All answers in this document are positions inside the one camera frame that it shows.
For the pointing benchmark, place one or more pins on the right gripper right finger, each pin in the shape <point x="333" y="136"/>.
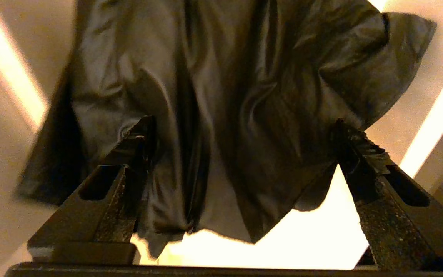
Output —
<point x="398" y="215"/>

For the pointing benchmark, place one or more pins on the white cabinet drawer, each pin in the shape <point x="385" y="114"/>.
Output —
<point x="6" y="77"/>

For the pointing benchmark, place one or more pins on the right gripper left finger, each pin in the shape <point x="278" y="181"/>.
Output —
<point x="102" y="207"/>

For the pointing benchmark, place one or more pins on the black umbrella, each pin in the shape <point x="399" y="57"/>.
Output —
<point x="225" y="115"/>

